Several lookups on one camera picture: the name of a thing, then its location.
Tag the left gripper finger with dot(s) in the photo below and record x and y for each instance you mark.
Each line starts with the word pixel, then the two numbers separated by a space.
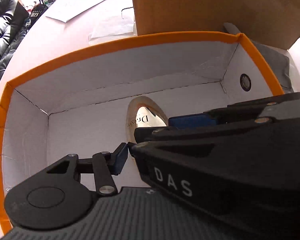
pixel 66 191

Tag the orange shoebox base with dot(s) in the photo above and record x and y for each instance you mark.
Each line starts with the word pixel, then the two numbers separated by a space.
pixel 86 101

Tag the gold shoe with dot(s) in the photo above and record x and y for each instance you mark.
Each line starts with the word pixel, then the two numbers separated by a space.
pixel 143 112

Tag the large brown cardboard box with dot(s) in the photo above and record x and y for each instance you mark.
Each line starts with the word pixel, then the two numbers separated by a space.
pixel 274 23

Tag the black leather sofa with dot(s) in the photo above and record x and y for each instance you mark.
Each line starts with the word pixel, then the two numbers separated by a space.
pixel 15 23

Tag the white paper sheet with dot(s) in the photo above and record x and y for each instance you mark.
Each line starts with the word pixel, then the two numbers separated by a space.
pixel 65 10

